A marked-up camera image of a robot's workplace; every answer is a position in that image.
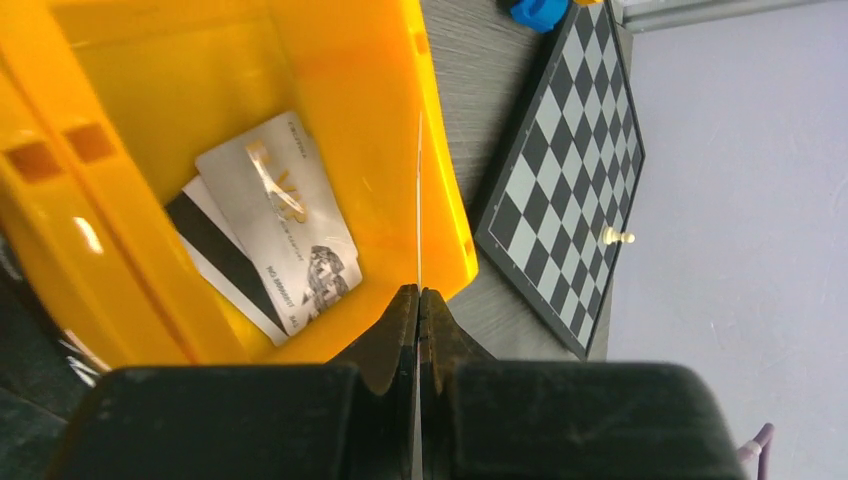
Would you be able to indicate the yellow bin with cards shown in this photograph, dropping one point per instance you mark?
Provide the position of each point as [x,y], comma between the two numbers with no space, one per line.
[177,78]

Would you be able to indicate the black and white chessboard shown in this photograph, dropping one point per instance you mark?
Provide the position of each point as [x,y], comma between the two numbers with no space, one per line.
[566,166]

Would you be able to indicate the white card with magnetic stripe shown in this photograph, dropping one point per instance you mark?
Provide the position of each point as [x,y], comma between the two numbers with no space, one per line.
[417,442]

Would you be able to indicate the white chess piece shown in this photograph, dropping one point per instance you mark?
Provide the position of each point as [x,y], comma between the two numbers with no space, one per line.
[612,236]

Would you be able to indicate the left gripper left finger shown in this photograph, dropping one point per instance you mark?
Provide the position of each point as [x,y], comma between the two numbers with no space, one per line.
[349,418]

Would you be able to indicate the blue and yellow toy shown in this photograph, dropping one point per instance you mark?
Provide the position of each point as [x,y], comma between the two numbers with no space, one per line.
[542,15]

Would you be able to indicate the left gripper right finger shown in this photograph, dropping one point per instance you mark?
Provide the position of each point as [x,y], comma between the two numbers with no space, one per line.
[485,418]

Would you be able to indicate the yellow bin with black item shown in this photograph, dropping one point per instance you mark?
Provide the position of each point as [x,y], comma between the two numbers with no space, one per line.
[69,259]

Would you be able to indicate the cards in yellow bin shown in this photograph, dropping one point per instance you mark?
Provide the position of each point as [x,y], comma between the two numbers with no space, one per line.
[262,225]

